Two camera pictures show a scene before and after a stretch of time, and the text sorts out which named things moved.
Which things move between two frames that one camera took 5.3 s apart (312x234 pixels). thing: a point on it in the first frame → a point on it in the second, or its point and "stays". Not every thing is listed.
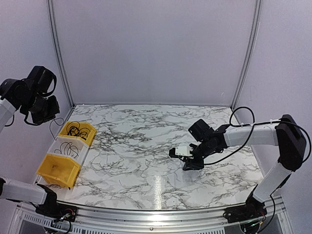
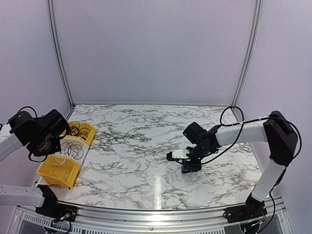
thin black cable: (71, 148) → (71, 145)
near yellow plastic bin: (61, 170) stays
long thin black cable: (73, 129) stays
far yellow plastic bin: (83, 130) stays
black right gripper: (192, 165) stays
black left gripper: (54, 109) → (56, 147)
